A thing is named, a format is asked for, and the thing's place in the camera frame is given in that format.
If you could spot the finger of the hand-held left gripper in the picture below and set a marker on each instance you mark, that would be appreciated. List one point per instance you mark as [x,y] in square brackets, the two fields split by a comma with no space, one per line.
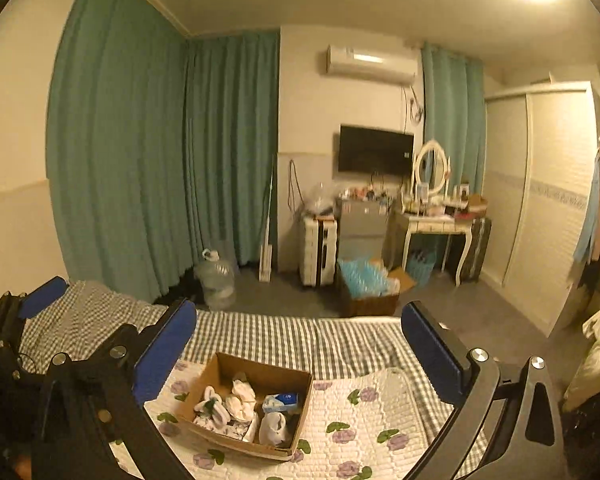
[122,335]
[42,297]

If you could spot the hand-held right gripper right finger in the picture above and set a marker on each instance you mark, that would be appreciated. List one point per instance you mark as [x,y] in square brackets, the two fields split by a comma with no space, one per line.
[432,355]

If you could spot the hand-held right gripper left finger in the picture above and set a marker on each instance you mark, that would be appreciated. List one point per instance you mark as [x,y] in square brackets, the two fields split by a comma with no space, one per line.
[165,355]

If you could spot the white patterned sock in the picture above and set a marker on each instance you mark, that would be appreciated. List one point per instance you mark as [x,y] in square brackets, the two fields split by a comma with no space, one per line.
[214,412]

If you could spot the brown cardboard box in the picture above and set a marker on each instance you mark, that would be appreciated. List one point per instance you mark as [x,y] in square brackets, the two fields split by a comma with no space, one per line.
[250,366]

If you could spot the small blue tissue pack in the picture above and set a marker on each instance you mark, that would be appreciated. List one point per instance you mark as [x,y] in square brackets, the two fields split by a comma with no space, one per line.
[280,402]

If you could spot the large white sock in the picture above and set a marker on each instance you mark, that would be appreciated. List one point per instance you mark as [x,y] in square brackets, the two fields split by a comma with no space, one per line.
[274,427]

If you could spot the clear water jug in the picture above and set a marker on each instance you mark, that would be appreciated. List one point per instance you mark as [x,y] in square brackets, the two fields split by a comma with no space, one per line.
[216,280]

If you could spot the blue basket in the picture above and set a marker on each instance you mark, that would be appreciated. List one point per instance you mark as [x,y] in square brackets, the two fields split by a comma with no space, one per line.
[421,265]

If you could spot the box of blue bottles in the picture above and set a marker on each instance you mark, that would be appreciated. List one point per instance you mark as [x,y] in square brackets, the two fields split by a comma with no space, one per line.
[367,282]

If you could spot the dark suitcase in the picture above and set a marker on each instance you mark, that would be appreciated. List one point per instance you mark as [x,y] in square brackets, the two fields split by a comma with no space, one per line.
[475,247]

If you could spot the checked bed sheet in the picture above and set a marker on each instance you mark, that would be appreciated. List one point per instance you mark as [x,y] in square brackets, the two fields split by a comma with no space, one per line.
[280,330]

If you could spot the white dressing table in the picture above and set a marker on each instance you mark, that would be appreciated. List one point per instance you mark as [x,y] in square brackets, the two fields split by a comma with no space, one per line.
[435,227]

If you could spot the white mop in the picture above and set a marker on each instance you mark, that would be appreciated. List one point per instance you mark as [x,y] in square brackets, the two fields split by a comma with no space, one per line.
[266,260]

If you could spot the grey mini fridge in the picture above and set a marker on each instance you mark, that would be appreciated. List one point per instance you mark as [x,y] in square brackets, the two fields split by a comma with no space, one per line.
[361,225]

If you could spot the white suitcase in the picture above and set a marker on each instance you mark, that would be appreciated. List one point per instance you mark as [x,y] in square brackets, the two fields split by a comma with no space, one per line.
[317,250]

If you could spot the cream bedding pile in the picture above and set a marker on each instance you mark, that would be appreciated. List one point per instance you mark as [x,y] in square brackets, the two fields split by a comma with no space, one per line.
[597,355]

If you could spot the wide teal curtain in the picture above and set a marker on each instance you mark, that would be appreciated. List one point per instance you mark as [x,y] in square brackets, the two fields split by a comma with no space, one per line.
[115,135]

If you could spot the white slatted wardrobe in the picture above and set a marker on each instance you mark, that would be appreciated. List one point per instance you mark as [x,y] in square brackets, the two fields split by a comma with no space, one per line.
[545,210]

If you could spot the oval white mirror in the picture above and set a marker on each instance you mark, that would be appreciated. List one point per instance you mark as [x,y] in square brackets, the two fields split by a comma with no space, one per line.
[430,167]

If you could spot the clear plastic bag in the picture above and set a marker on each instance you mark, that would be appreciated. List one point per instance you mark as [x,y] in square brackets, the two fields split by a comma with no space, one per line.
[320,200]

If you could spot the hanging clothes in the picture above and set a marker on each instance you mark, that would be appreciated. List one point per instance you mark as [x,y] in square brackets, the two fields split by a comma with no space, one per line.
[595,220]

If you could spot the narrow teal curtain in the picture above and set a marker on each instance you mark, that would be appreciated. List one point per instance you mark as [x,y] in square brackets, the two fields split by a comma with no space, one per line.
[452,120]

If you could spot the white air conditioner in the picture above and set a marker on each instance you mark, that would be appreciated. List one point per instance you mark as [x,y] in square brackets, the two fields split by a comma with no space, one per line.
[370,65]

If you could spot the small photo frame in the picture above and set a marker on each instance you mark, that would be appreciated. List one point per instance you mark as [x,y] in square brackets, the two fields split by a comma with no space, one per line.
[422,191]

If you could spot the black wall television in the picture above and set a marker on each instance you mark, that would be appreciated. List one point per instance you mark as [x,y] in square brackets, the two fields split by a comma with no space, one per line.
[375,150]

